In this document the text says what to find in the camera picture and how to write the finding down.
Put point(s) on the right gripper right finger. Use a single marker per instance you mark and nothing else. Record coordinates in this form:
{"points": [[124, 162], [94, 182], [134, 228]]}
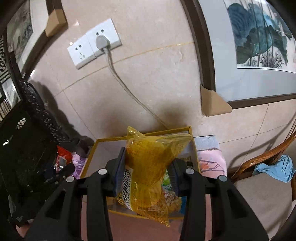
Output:
{"points": [[232, 217]]}

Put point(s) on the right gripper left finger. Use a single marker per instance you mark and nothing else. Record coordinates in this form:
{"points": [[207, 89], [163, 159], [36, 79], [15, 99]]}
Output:
{"points": [[60, 217]]}

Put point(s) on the green snack bag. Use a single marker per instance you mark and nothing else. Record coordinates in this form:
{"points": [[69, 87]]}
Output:
{"points": [[173, 202]]}

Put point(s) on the red snack packet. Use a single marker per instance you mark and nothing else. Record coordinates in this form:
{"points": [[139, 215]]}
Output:
{"points": [[63, 158]]}

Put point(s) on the yellow transparent snack bag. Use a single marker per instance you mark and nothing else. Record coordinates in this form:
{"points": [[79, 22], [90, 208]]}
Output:
{"points": [[146, 161]]}

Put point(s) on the wooden armchair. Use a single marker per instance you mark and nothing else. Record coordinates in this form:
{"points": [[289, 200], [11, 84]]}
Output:
{"points": [[270, 199]]}

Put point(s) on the pink floral tablecloth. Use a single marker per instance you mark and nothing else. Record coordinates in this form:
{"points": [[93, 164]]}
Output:
{"points": [[126, 225]]}

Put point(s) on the dark carved wooden furniture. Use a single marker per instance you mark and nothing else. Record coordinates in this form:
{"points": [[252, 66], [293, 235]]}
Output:
{"points": [[30, 132]]}

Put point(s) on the blue cloth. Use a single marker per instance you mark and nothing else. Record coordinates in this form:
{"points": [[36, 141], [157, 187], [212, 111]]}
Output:
{"points": [[283, 170]]}

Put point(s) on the yellow cardboard box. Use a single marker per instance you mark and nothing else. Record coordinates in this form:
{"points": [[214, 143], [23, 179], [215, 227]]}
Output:
{"points": [[188, 155]]}

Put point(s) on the landscape ink framed painting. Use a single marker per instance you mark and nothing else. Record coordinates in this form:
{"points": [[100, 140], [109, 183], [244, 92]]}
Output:
{"points": [[28, 28]]}

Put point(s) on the white wall socket left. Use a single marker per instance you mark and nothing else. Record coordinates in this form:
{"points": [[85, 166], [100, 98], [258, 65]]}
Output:
{"points": [[81, 52]]}

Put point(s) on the white wall socket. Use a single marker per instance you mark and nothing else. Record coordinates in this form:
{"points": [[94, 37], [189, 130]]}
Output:
{"points": [[81, 52], [106, 30]]}

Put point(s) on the lotus painting with frame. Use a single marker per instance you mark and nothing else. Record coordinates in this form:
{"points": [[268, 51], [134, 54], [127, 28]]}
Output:
{"points": [[246, 53]]}

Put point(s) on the white wall socket right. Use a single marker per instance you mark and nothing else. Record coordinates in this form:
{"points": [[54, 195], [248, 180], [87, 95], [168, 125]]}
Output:
{"points": [[106, 30]]}

